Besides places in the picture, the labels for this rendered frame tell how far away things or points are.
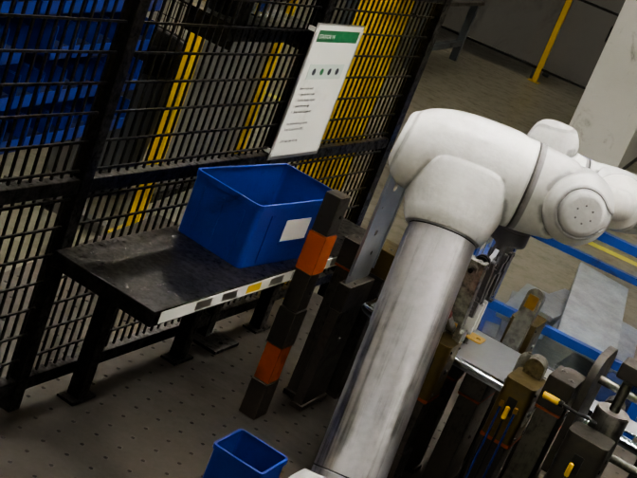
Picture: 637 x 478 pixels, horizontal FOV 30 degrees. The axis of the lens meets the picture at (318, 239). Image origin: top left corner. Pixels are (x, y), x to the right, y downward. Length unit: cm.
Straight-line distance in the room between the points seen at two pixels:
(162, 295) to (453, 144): 60
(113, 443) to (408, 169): 83
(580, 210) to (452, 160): 19
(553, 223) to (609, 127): 838
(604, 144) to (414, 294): 845
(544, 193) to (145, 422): 97
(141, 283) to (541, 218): 70
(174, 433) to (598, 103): 802
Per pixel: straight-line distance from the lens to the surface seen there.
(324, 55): 253
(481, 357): 236
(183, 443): 227
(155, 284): 202
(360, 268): 246
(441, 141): 165
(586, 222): 165
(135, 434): 224
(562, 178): 167
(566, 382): 208
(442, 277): 164
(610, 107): 1001
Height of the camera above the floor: 182
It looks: 18 degrees down
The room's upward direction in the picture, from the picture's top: 22 degrees clockwise
